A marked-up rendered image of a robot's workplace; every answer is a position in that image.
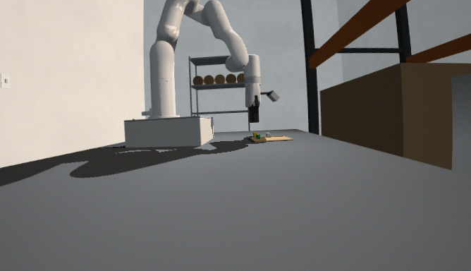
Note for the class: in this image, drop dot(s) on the tan square mat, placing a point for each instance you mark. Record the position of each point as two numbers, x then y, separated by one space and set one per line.
271 138

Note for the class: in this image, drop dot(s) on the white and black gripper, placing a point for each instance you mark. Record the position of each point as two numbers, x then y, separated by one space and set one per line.
253 100

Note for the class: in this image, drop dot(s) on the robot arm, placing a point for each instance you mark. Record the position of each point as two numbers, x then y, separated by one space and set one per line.
161 54

